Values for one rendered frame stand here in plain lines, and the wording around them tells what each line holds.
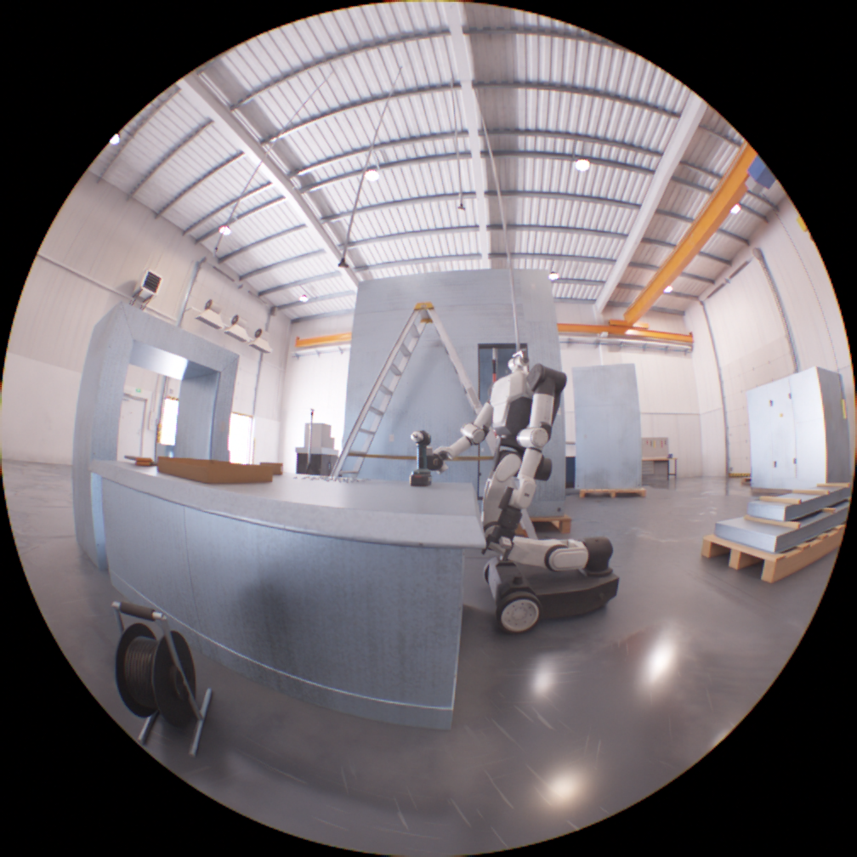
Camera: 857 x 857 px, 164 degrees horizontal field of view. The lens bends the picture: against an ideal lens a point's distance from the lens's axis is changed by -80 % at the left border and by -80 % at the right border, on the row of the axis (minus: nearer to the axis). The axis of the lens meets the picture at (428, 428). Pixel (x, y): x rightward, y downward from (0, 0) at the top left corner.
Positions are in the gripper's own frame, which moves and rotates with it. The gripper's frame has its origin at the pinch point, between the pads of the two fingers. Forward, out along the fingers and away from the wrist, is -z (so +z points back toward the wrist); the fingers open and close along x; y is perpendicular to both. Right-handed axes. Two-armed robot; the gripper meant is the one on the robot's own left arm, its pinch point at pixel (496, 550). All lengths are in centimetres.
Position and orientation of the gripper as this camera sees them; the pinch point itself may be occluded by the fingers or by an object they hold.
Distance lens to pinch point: 126.7
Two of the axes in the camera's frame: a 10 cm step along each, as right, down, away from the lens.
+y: 2.4, -0.5, -9.7
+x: -9.0, -4.0, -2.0
